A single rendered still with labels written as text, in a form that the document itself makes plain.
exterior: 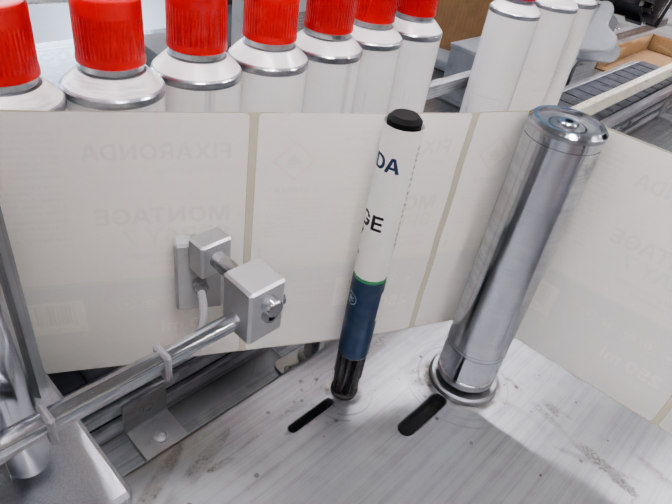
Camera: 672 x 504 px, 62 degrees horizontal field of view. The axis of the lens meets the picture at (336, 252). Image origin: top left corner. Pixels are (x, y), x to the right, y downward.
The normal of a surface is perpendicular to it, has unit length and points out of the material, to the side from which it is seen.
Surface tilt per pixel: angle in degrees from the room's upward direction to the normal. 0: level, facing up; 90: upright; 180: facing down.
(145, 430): 0
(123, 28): 90
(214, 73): 41
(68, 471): 0
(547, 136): 90
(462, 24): 90
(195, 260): 90
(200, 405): 0
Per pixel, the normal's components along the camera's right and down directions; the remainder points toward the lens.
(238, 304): -0.70, 0.36
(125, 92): 0.49, -0.15
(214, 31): 0.75, 0.48
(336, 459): 0.14, -0.79
